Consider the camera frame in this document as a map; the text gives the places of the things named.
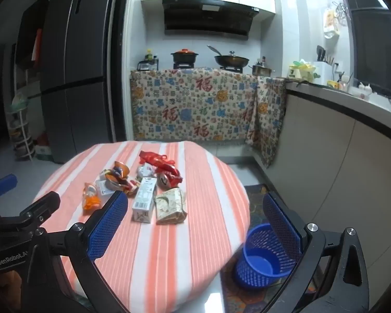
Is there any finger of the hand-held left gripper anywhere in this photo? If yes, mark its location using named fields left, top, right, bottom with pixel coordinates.
left=0, top=191, right=61, bottom=227
left=0, top=174, right=17, bottom=199

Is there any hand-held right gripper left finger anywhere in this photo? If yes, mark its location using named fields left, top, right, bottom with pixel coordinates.
left=23, top=191, right=129, bottom=313

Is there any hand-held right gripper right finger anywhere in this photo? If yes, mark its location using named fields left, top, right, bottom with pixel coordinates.
left=263, top=192, right=370, bottom=313

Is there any orange snack packet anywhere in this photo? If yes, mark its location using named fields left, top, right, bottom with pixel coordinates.
left=82, top=183, right=102, bottom=214

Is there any white milk carton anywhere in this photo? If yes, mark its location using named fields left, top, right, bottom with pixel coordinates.
left=132, top=177, right=158, bottom=224

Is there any blue plastic basket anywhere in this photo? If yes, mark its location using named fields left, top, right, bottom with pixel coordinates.
left=233, top=223, right=303, bottom=289

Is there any colourful foil wrapper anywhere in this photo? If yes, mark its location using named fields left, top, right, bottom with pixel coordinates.
left=99, top=161, right=131, bottom=192

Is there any beige paper box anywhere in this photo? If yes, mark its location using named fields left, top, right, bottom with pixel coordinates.
left=154, top=187, right=188, bottom=225

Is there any crushed red can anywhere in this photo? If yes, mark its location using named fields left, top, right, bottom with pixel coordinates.
left=156, top=167, right=184, bottom=190

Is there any red plastic wrapper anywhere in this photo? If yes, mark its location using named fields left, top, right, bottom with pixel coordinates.
left=139, top=150, right=177, bottom=171

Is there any patterned floor mat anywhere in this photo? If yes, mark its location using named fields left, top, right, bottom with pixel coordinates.
left=220, top=184, right=316, bottom=313

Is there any cardboard box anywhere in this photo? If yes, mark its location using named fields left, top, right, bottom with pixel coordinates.
left=34, top=143, right=52, bottom=161

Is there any orange striped tablecloth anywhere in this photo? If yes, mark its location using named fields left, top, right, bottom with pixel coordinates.
left=33, top=141, right=251, bottom=313

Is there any grey kitchen counter cabinet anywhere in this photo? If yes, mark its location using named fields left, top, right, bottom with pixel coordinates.
left=284, top=81, right=391, bottom=269

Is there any narrow printed cloth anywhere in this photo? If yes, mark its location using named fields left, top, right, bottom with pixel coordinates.
left=245, top=76, right=288, bottom=169

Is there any grey refrigerator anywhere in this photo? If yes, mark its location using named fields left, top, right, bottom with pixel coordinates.
left=40, top=0, right=118, bottom=164

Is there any large printed cloth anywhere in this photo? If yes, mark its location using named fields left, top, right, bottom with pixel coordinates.
left=130, top=68, right=260, bottom=143

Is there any steel pot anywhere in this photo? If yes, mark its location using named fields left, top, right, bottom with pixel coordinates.
left=252, top=64, right=274, bottom=77

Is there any yellow green plastic holder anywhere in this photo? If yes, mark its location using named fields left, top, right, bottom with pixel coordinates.
left=288, top=59, right=319, bottom=81

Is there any white utensil holder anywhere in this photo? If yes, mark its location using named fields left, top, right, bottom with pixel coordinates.
left=313, top=46, right=334, bottom=86

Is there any black spice rack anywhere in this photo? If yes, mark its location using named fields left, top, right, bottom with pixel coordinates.
left=138, top=49, right=159, bottom=71

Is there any black wok with lid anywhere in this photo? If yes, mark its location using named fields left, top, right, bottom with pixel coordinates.
left=207, top=45, right=250, bottom=69

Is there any gas stove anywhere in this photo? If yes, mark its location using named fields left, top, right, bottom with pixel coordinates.
left=171, top=64, right=248, bottom=71

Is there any black clay pot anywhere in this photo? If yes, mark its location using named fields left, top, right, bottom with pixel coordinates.
left=170, top=48, right=199, bottom=66

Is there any dark window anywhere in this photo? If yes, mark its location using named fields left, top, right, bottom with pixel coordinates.
left=348, top=5, right=391, bottom=97

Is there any hanging yellow white bag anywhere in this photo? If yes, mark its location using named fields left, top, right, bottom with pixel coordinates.
left=322, top=8, right=341, bottom=39

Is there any black range hood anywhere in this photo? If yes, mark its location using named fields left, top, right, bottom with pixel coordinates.
left=162, top=0, right=260, bottom=41

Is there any white wire rack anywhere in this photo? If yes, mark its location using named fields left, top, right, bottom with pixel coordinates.
left=5, top=91, right=37, bottom=162

